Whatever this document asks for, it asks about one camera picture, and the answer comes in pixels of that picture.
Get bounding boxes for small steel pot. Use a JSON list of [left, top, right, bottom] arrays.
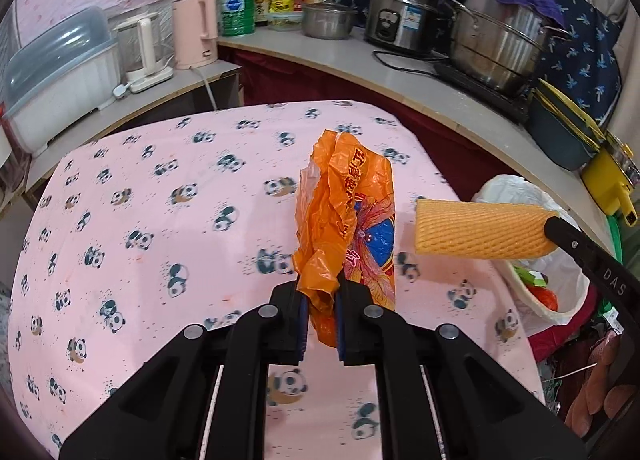
[[302, 2, 356, 40]]

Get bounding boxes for green milk powder can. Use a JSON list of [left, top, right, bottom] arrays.
[[219, 0, 255, 37]]

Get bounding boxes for red plastic bag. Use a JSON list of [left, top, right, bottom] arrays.
[[527, 286, 559, 312]]

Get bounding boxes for pink panda tablecloth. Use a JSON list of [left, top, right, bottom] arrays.
[[9, 101, 542, 454]]

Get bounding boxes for orange printed plastic bag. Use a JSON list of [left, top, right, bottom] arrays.
[[293, 130, 396, 347]]

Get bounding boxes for white glass kettle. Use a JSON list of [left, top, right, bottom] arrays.
[[113, 12, 174, 98]]

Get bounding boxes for black induction cooker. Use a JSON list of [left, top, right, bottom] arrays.
[[433, 61, 528, 124]]

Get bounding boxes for white lined trash bin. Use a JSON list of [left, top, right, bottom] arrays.
[[473, 174, 589, 337]]

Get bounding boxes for large steel steamer pot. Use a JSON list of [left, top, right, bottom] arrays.
[[442, 0, 570, 92]]

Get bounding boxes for orange foam fruit net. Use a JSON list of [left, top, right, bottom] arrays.
[[414, 199, 560, 260]]

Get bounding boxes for steel rice cooker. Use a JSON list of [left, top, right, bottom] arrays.
[[364, 0, 440, 56]]

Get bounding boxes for stacked blue yellow bowls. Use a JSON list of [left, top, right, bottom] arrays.
[[525, 79, 605, 172]]

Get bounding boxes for yellow label jar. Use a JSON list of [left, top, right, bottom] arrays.
[[267, 0, 304, 30]]

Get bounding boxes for pink electric kettle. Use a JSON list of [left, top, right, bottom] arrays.
[[172, 0, 218, 70]]

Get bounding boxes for white dish drainer box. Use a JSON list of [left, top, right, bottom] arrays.
[[3, 6, 120, 156]]

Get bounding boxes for yellow electric pot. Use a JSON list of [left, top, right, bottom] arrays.
[[580, 131, 639, 227]]

